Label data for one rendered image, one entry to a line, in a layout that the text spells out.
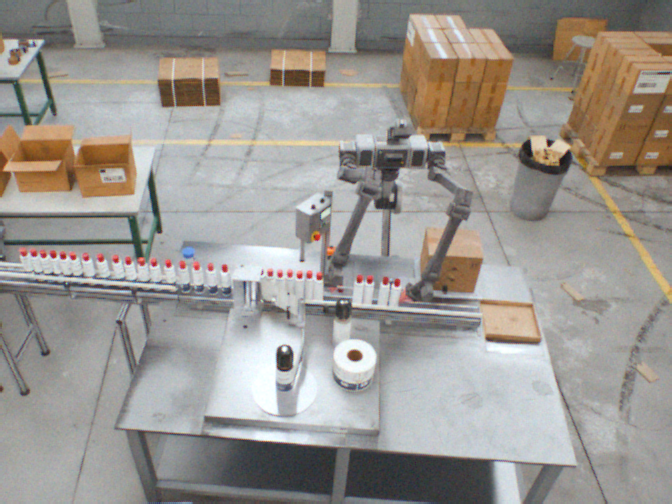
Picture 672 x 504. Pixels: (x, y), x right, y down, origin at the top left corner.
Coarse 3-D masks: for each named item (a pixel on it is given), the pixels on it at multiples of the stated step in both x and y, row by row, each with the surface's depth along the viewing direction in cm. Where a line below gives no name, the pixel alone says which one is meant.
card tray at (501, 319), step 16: (480, 304) 348; (496, 304) 348; (512, 304) 348; (528, 304) 347; (496, 320) 339; (512, 320) 340; (528, 320) 341; (496, 336) 328; (512, 336) 328; (528, 336) 327
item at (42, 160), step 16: (32, 128) 421; (48, 128) 422; (64, 128) 423; (0, 144) 391; (16, 144) 408; (32, 144) 418; (48, 144) 419; (64, 144) 420; (16, 160) 406; (32, 160) 426; (48, 160) 427; (64, 160) 401; (16, 176) 403; (32, 176) 405; (48, 176) 406; (64, 176) 407
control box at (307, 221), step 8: (312, 200) 306; (328, 200) 306; (296, 208) 301; (304, 208) 301; (320, 208) 302; (296, 216) 304; (304, 216) 300; (312, 216) 298; (328, 216) 311; (296, 224) 307; (304, 224) 303; (312, 224) 302; (328, 224) 315; (296, 232) 311; (304, 232) 307; (312, 232) 305; (320, 232) 312; (304, 240) 310; (312, 240) 309
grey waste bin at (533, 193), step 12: (528, 168) 515; (516, 180) 536; (528, 180) 520; (540, 180) 514; (552, 180) 513; (516, 192) 539; (528, 192) 528; (540, 192) 523; (552, 192) 524; (516, 204) 544; (528, 204) 534; (540, 204) 532; (528, 216) 543; (540, 216) 543
